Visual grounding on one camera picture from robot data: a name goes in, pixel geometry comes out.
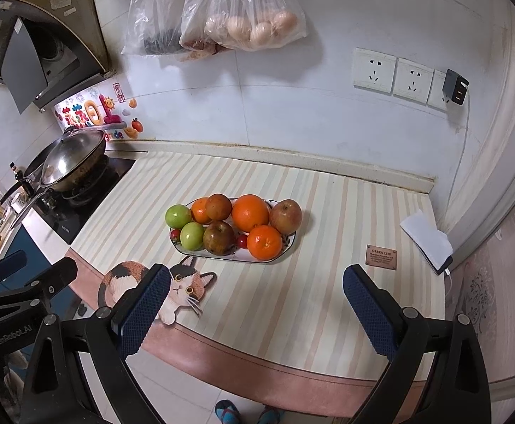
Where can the small orange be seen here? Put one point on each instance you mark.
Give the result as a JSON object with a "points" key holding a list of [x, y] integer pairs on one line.
{"points": [[199, 212]]}

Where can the cat shaped mat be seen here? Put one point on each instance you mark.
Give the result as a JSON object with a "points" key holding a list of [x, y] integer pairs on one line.
{"points": [[186, 289]]}

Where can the dark red apple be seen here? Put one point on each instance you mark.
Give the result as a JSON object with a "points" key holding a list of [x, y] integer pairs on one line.
{"points": [[218, 238]]}

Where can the steel wok lid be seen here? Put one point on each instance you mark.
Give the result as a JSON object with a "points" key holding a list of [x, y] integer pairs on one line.
{"points": [[71, 157]]}

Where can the reddish food in bag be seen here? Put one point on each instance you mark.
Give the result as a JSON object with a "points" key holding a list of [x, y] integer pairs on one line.
{"points": [[197, 51]]}

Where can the patterned white oval plate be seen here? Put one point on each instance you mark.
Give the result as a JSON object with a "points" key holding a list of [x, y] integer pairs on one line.
{"points": [[284, 246]]}

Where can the dark sauce bottle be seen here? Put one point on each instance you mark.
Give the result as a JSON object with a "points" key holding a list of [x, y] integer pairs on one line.
{"points": [[15, 173]]}

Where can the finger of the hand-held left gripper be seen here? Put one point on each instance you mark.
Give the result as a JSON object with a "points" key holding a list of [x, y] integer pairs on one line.
{"points": [[7, 263], [58, 274]]}

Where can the dark dried food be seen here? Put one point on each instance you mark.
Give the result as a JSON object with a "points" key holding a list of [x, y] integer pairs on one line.
{"points": [[162, 40]]}

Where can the large orange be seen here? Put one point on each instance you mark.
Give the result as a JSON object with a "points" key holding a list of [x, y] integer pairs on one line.
{"points": [[250, 213]]}

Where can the steel wok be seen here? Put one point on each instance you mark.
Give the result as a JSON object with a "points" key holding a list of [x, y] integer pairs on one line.
{"points": [[87, 170]]}

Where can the black gas stove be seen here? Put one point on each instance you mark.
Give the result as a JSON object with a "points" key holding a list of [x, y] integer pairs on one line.
{"points": [[102, 185]]}

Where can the large red apple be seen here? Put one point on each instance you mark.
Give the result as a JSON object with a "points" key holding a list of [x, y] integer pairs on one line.
{"points": [[285, 216]]}

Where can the blue cabinet door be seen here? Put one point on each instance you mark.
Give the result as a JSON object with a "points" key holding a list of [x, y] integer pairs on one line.
{"points": [[32, 247]]}

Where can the brown egg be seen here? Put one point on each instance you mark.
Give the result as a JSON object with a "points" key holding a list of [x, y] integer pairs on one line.
{"points": [[238, 27], [216, 26], [285, 21], [262, 34]]}

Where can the white wall socket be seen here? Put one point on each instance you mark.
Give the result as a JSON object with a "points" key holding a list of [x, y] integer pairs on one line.
{"points": [[413, 80], [373, 70], [436, 90]]}

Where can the black charger plug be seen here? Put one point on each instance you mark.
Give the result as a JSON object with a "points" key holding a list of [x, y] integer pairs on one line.
{"points": [[455, 86]]}

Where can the blue striped slipper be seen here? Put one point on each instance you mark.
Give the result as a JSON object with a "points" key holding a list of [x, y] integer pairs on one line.
{"points": [[228, 413], [270, 416]]}

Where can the clear plastic bag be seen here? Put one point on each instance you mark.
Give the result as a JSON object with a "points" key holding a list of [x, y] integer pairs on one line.
{"points": [[151, 13]]}

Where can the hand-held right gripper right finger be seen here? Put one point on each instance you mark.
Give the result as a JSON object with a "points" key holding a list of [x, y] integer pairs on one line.
{"points": [[367, 309]]}

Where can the grey range hood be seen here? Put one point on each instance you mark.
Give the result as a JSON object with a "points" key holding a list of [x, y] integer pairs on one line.
{"points": [[32, 31]]}

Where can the green apple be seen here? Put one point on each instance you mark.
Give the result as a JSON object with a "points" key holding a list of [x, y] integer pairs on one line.
{"points": [[178, 215], [192, 235]]}

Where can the colourful wall sticker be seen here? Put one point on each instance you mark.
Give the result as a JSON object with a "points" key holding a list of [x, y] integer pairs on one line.
{"points": [[89, 112]]}

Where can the brown label patch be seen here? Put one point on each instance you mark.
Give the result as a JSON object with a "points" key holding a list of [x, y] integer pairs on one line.
{"points": [[382, 257]]}

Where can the red cherry tomato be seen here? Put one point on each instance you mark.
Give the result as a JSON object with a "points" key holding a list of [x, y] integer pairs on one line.
{"points": [[242, 241], [175, 233]]}

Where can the brown red apple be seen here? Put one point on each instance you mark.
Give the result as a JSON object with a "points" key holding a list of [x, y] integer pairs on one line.
{"points": [[218, 206]]}

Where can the medium orange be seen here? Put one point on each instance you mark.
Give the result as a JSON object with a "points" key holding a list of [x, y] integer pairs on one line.
{"points": [[264, 242]]}

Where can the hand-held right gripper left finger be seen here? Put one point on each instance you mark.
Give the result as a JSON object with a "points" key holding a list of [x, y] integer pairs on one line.
{"points": [[144, 304]]}

